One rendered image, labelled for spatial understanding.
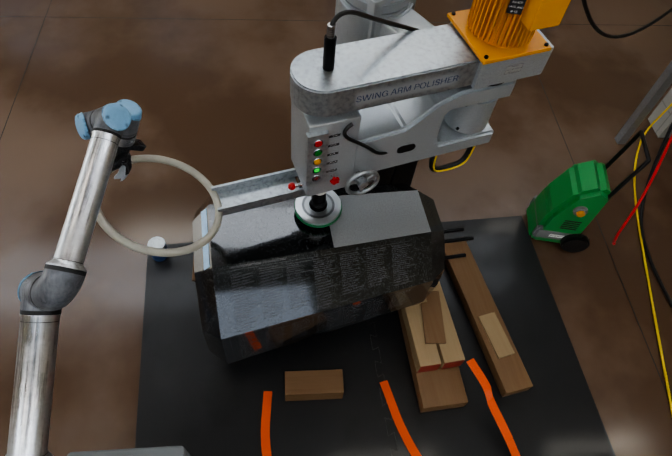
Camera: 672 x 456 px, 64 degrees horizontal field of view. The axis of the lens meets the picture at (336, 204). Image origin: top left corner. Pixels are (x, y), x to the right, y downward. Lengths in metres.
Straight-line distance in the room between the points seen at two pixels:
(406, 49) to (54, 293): 1.38
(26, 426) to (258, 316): 1.00
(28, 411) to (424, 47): 1.73
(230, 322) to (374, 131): 1.06
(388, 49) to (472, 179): 2.05
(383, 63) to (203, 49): 2.86
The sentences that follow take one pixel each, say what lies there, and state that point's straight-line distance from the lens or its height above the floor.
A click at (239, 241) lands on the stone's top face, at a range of 2.46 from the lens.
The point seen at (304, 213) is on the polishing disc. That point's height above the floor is 0.88.
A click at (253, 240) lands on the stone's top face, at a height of 0.82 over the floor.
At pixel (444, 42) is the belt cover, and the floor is 1.69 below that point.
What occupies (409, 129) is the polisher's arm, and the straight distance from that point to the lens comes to 2.14.
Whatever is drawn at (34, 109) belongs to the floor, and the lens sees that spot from 4.46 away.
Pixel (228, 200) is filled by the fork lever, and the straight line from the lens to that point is 2.27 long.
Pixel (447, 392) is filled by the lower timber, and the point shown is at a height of 0.11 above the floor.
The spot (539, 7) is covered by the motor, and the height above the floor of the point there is 1.93.
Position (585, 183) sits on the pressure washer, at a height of 0.55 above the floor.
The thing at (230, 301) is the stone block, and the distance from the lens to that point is 2.46.
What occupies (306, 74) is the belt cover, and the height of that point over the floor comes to 1.69.
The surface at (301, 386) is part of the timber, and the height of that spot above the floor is 0.14.
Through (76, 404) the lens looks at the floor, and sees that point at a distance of 3.22.
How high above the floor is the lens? 2.93
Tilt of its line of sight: 55 degrees down
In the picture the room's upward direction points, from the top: 7 degrees clockwise
